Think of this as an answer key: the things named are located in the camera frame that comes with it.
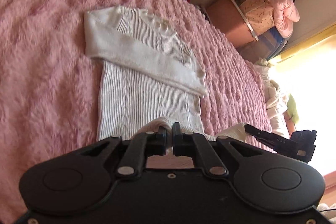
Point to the pink fluffy bed blanket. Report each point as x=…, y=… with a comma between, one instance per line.
x=49, y=88

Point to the blue clear storage bin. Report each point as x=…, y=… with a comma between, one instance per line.
x=269, y=45

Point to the terracotta storage box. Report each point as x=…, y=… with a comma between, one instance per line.
x=225, y=16

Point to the white ruffled pillow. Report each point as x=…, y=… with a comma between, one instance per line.
x=280, y=107

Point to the floral fabric storage bag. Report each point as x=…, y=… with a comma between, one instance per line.
x=259, y=14

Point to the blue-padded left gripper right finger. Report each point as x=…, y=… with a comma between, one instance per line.
x=200, y=150

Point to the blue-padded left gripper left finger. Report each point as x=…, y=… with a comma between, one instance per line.
x=142, y=146

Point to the white ribbed knit sweater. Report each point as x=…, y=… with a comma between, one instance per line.
x=150, y=76

